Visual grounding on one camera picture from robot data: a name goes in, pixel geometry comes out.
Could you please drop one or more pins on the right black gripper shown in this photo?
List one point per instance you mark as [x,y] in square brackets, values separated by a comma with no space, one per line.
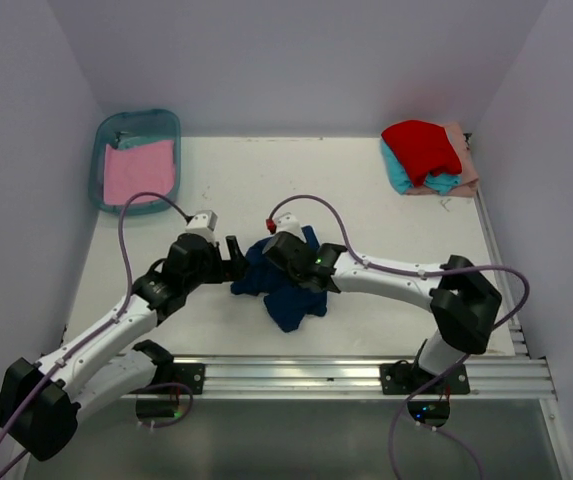
[291,278]

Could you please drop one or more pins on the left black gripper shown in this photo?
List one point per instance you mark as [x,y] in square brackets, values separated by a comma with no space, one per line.
[226,270]

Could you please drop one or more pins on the navy blue Mickey t-shirt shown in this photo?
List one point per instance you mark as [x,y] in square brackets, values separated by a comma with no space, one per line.
[286,304]

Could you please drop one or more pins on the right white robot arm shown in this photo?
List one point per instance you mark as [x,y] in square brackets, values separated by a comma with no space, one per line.
[464,304]

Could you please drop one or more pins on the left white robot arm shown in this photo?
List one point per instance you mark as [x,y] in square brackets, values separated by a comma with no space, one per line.
[42,403]

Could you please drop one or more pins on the pink t-shirt in bin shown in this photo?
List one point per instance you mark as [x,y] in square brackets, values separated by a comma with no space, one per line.
[148,167]

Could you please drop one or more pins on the teal plastic bin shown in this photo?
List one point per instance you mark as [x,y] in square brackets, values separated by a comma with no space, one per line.
[126,130]

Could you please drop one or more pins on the pink beige folded t-shirt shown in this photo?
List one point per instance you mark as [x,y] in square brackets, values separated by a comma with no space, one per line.
[469,179]

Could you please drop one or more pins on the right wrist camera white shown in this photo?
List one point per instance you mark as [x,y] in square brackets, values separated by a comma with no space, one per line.
[286,222]

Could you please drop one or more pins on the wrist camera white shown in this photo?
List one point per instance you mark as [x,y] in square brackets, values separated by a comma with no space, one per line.
[286,222]
[203,224]

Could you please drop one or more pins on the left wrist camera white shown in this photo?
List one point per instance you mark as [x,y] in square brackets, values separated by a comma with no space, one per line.
[203,224]

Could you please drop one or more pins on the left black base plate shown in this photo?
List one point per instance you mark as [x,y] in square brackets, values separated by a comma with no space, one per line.
[189,374]

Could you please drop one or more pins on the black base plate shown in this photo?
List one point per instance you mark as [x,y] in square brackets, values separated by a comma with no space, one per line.
[189,374]
[396,380]

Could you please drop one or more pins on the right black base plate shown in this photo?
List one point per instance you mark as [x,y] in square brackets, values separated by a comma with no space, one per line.
[396,380]

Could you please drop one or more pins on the aluminium mounting rail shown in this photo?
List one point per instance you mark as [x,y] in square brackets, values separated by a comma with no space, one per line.
[357,378]

